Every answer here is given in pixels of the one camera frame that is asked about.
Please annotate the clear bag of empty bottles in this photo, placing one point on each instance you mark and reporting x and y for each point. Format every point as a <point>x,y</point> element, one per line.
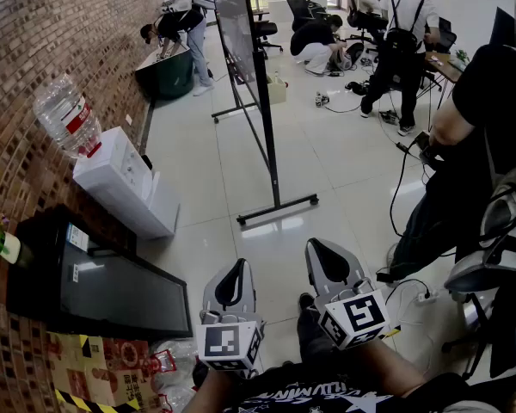
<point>176,364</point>

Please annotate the person's black shoe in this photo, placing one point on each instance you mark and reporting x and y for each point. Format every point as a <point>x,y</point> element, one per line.
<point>309,301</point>

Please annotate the wooden desk with black legs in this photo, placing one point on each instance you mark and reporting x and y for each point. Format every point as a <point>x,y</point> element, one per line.
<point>445,65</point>

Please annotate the small black appliance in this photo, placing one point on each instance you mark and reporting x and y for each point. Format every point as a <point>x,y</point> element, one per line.
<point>146,162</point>

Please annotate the black office chair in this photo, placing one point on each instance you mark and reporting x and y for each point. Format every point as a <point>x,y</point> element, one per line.
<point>266,30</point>
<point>299,4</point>

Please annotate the large clear water bottle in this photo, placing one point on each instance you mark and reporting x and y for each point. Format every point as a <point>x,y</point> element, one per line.
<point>64,114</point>

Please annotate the person's black star-print shirt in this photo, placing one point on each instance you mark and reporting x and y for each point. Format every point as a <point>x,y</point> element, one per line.
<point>309,390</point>

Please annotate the glass whiteboard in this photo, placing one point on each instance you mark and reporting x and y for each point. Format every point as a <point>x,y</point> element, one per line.
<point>234,24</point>

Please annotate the small black white device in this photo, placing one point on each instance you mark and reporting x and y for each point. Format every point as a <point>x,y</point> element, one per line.
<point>321,100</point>

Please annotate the printed cardboard box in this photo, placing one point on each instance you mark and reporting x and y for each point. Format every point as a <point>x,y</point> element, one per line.
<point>90,372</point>

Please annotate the white wall socket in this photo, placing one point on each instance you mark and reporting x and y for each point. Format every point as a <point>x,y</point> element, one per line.
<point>128,119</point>

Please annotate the person's left forearm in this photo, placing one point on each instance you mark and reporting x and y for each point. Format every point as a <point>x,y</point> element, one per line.
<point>210,390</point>

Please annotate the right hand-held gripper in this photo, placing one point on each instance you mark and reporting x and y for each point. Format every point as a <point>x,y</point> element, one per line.
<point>357,316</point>

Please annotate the black phone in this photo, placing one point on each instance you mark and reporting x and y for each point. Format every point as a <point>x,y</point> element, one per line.
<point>422,140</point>

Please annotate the person's right forearm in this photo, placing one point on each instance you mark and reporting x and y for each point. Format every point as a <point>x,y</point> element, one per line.
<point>387,364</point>

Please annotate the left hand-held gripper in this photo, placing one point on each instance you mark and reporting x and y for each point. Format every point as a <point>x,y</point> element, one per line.
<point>230,342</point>

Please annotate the white water dispenser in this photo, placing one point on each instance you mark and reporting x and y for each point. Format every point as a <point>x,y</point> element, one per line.
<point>120,187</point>

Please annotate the black monitor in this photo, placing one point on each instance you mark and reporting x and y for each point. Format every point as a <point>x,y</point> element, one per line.
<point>502,26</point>

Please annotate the white power strip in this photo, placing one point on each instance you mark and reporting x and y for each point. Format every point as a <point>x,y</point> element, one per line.
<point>428,296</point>

